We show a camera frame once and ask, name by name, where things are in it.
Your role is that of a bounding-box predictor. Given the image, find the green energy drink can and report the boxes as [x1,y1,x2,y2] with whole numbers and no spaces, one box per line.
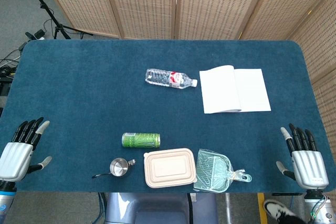
[121,132,161,148]

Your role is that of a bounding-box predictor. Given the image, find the clear plastic water bottle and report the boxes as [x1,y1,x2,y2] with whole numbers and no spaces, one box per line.
[145,68,198,89]

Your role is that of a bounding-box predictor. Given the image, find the steel gooseneck pitcher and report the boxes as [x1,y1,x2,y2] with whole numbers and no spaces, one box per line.
[91,157,137,179]

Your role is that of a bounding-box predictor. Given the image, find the woven wooden folding screen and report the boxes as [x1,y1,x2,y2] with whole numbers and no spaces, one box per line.
[36,0,336,180]

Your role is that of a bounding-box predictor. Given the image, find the black power adapter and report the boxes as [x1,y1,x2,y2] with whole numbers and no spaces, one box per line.
[25,29,46,40]

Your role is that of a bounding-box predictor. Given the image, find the green dustpan in plastic wrap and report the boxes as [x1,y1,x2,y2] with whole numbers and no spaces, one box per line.
[193,148,253,194]

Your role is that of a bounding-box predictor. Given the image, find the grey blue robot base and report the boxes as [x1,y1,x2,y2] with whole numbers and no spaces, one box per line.
[104,192,218,224]

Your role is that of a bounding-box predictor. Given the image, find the beige lidded lunch box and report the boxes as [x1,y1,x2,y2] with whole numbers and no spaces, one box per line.
[143,148,197,189]

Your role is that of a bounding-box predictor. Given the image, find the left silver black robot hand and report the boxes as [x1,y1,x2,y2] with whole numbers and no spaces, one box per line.
[0,116,53,183]

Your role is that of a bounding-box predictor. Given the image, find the black tripod stand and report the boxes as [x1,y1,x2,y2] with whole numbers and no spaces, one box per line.
[19,0,94,40]

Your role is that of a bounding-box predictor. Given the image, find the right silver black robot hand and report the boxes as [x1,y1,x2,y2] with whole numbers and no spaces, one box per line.
[276,123,330,190]

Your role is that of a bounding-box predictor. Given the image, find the blue carpet table mat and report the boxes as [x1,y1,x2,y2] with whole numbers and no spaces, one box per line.
[0,39,326,194]

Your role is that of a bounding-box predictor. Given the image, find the floor cables bundle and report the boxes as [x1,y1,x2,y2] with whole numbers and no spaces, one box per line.
[0,41,27,96]

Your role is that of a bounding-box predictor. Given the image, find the black and white shoe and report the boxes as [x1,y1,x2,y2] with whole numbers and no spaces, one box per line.
[264,199,302,224]

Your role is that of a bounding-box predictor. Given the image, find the white book with yellow cover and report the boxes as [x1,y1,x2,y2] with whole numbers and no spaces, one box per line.
[199,65,271,114]

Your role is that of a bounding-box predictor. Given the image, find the yellow post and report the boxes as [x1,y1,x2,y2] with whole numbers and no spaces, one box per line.
[257,193,266,224]

